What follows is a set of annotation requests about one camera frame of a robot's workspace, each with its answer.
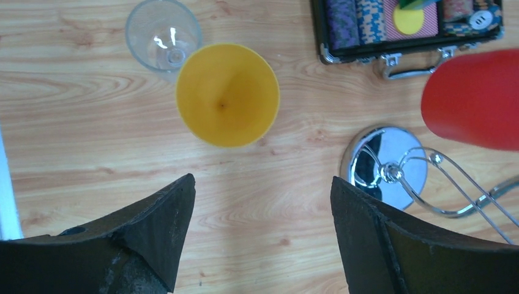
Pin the chrome wine glass rack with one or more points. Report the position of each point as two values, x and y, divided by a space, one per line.
390 163

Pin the red plastic wine glass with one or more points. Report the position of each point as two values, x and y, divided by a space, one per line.
473 99

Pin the yellow plastic wine glass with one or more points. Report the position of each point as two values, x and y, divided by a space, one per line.
227 95

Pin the clear wide ribbed glass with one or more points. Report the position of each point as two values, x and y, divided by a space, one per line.
161 35

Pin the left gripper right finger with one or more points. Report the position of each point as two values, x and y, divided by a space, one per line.
385 250

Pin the green blue block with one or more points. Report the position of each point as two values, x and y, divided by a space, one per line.
415 4

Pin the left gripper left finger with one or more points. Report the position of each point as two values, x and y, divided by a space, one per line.
135 249

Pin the black poker chip case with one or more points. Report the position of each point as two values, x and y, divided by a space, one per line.
355 31

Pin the pink block with yellow disc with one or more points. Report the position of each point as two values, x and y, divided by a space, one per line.
402 24

